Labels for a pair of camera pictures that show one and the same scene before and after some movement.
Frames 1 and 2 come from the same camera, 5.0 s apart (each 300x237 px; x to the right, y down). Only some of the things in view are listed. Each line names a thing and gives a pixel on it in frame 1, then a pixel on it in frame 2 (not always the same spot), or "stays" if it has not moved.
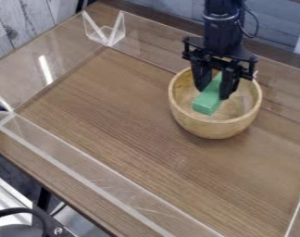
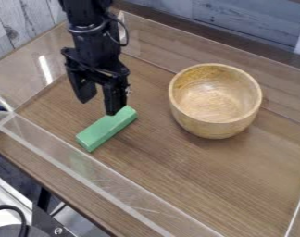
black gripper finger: x=229 y=82 → x=114 y=93
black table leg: x=43 y=199 stays
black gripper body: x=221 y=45 → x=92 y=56
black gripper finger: x=202 y=73 → x=84 y=85
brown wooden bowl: x=233 y=115 stays
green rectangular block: x=209 y=99 → x=106 y=128
